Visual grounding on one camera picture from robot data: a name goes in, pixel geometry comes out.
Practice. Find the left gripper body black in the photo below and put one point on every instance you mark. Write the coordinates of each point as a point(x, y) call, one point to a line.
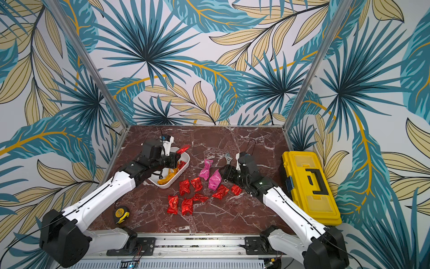
point(168, 161)

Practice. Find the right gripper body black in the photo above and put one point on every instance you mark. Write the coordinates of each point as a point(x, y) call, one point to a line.
point(234, 173)

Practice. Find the yellow tea bag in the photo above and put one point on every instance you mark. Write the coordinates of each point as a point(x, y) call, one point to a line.
point(171, 174)

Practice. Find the pink tea bag large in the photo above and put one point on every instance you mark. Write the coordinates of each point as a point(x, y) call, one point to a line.
point(215, 180)

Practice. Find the red tea bag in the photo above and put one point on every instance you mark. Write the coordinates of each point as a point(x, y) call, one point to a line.
point(183, 149)
point(187, 206)
point(173, 205)
point(236, 190)
point(197, 184)
point(198, 197)
point(184, 187)
point(221, 192)

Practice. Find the white plastic storage box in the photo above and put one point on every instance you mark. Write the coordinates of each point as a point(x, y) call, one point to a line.
point(182, 166)

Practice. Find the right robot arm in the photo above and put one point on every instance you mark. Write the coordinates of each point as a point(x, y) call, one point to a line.
point(314, 245)

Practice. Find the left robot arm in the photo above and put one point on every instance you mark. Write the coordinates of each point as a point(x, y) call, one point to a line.
point(65, 236)

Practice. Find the yellow black tape measure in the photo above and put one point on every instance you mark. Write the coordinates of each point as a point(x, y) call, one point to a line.
point(120, 214)

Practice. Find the yellow black toolbox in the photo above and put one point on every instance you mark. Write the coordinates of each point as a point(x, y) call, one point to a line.
point(306, 185)

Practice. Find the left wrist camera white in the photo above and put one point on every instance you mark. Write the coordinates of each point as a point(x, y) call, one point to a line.
point(167, 142)

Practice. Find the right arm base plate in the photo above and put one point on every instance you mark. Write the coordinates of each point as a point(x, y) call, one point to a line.
point(256, 245)

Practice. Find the aluminium front rail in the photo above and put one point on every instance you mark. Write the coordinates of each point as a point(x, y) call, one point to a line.
point(192, 252)

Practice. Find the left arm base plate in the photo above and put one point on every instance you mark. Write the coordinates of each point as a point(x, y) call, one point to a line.
point(135, 247)

